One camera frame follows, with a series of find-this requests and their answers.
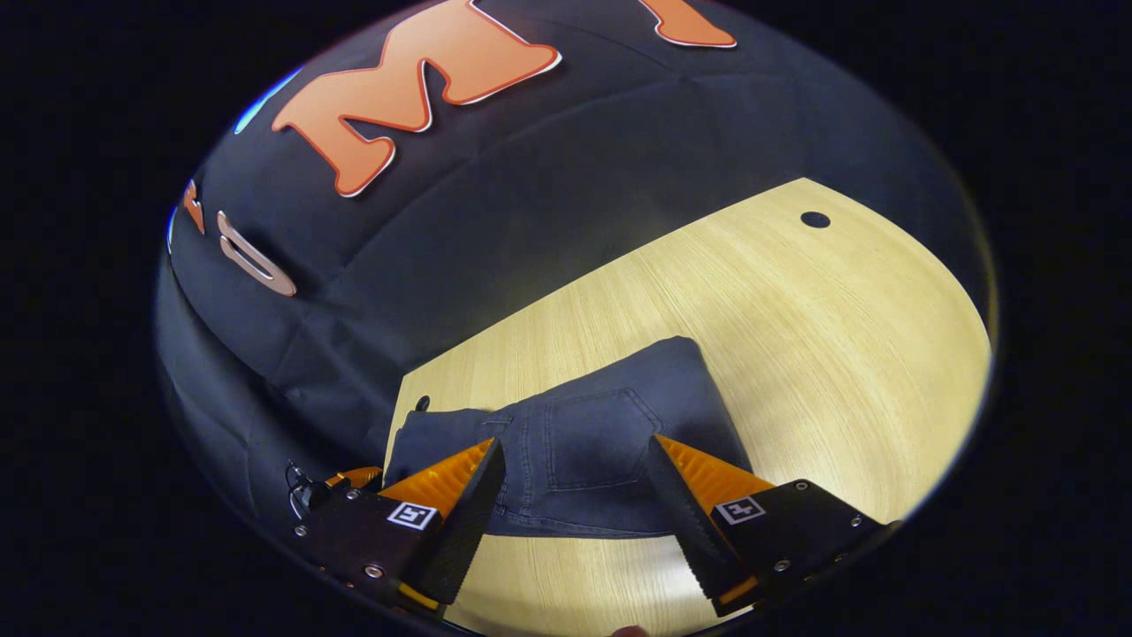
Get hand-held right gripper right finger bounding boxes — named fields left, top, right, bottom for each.
left=647, top=435, right=890, bottom=618

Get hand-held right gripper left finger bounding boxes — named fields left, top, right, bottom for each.
left=294, top=438, right=508, bottom=616

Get black jeans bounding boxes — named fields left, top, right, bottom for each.
left=383, top=336, right=753, bottom=538

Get black backdrop cloth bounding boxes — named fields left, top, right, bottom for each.
left=155, top=0, right=987, bottom=532

